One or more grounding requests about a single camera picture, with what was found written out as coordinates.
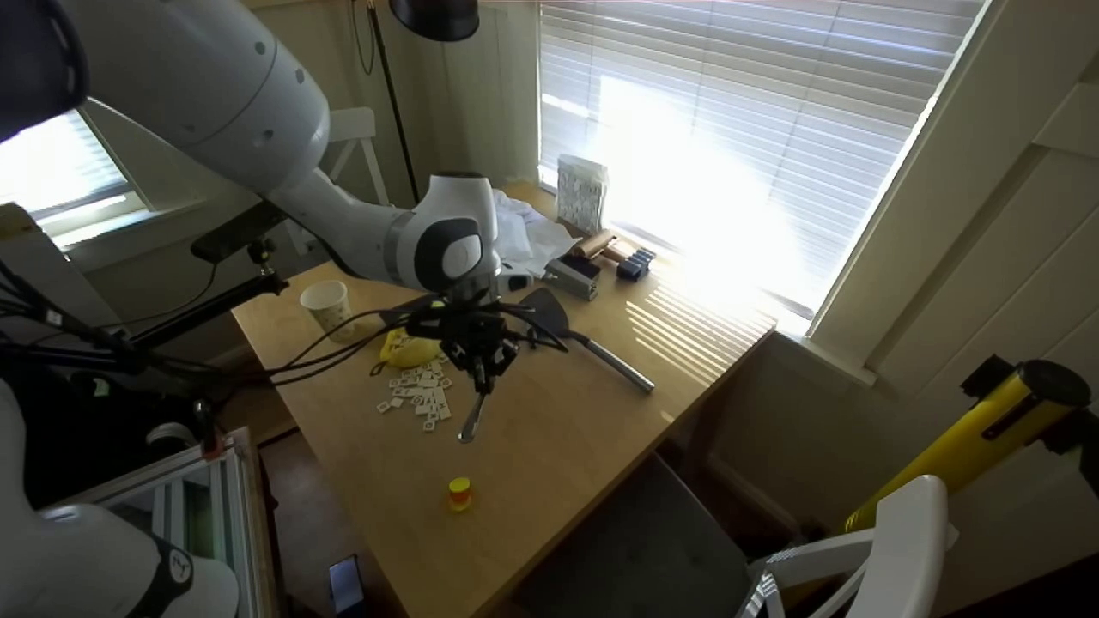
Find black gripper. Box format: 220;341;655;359
405;300;516;379

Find white scrabble tile pile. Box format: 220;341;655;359
375;363;455;433

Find silver butter knife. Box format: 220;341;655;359
458;390;488;443

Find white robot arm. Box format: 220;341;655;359
0;0;497;618

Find grey metal spatula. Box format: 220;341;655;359
520;288;655;394

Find yellow banana toy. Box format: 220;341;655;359
375;330;441;371

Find white plastic bag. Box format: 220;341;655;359
494;194;573;278

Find white paper cup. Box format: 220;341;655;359
300;282;350;330

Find yellow round cap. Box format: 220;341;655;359
448;474;476;512

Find blue headed hammer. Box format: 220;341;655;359
616;248;655;282

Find small phone on floor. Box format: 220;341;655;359
329;557;368;618

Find black floor lamp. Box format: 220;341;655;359
368;0;480;197

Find white window blinds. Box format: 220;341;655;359
540;0;985;324

